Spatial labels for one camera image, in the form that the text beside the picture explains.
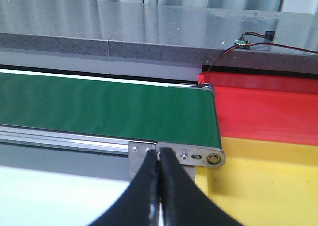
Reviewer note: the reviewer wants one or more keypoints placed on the yellow plastic tray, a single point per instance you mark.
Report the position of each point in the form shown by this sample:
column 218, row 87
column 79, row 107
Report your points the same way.
column 265, row 183

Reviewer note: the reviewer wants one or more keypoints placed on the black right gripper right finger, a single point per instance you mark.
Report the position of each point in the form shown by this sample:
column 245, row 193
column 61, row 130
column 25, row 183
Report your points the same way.
column 184, row 204

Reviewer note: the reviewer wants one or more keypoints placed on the green conveyor belt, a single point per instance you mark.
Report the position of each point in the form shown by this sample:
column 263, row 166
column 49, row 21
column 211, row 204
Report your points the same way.
column 183, row 115

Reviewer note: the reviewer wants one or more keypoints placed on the grey stone counter slab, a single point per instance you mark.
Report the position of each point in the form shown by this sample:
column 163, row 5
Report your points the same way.
column 159, row 33

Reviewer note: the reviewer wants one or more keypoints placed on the small green circuit board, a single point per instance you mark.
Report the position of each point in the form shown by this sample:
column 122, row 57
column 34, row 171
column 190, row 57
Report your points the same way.
column 242, row 43

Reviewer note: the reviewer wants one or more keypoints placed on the aluminium conveyor side rail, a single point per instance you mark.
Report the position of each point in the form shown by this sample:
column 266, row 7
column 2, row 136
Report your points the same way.
column 60, row 140

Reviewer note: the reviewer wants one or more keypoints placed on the metal conveyor support bracket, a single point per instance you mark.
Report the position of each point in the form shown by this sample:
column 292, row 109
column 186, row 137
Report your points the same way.
column 136, row 155

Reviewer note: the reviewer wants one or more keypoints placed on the small black sensor block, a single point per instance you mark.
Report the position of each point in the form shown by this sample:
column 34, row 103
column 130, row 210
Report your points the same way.
column 270, row 35

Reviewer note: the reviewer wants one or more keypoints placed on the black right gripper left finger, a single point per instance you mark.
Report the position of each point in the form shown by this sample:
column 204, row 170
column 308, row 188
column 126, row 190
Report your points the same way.
column 139, row 204

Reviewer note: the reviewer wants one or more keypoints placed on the metal conveyor end plate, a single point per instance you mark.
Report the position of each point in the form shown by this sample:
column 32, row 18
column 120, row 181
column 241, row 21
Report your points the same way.
column 195, row 155

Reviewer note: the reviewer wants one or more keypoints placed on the red plastic tray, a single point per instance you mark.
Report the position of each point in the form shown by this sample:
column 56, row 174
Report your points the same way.
column 265, row 107

